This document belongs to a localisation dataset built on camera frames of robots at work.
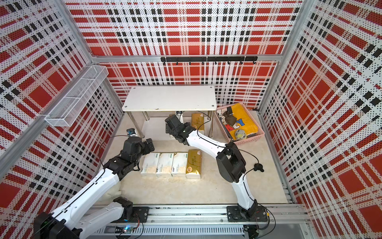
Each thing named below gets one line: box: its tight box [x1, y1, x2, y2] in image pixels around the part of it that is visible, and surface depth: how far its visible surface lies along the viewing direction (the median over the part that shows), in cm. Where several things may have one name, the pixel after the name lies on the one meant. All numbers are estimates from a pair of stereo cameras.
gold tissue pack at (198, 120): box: [191, 113, 205, 131], surface depth 100 cm
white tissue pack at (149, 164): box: [140, 152, 161, 176], surface depth 87 cm
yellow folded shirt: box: [224, 103, 259, 140], surface depth 104 cm
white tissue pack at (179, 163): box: [171, 151, 189, 177], surface depth 88 cm
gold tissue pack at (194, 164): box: [185, 148, 203, 179], surface depth 86 cm
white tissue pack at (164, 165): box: [156, 152, 175, 178], surface depth 88 cm
